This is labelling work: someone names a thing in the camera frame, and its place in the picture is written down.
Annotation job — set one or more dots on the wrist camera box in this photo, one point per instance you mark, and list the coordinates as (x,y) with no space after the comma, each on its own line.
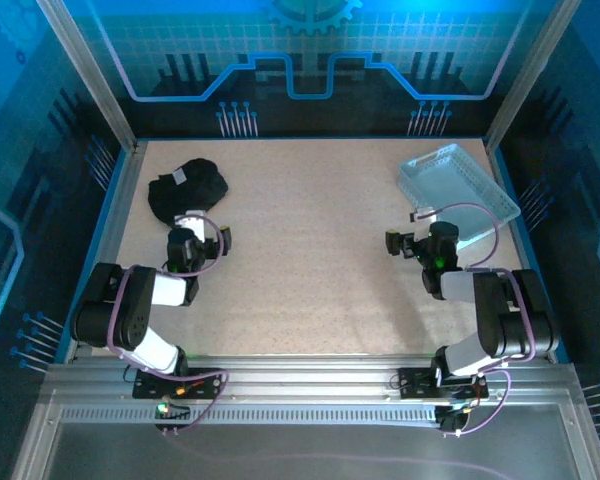
(422,215)
(192,225)

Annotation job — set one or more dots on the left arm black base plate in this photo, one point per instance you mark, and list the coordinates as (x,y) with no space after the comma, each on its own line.
(210,389)

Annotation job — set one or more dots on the aluminium side rail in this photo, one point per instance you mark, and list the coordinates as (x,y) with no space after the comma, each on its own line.
(117,225)

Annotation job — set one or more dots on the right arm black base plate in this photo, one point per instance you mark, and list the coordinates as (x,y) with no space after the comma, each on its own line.
(415,382)

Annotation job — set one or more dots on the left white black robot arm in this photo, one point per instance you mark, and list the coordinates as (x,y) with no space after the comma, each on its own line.
(130,320)

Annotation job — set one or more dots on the blue table edge strip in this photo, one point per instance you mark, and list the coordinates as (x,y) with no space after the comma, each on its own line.
(525,235)

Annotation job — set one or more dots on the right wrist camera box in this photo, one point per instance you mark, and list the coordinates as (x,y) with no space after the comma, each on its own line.
(422,215)

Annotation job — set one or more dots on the black t-shirt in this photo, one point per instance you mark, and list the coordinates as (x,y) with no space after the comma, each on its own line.
(190,190)

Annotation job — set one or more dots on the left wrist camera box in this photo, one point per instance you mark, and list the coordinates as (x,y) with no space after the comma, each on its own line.
(192,225)

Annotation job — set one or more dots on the aluminium mounting rail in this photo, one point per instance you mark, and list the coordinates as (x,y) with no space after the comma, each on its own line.
(305,375)

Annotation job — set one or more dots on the steel plate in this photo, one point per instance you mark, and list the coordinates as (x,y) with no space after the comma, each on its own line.
(280,470)

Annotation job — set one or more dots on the aluminium frame post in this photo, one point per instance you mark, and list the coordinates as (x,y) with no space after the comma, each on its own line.
(97,85)
(527,75)

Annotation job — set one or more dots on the light blue perforated plastic basket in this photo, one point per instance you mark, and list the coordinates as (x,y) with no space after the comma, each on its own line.
(460,190)

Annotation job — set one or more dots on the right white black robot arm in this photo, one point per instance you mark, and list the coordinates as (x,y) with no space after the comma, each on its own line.
(500,320)

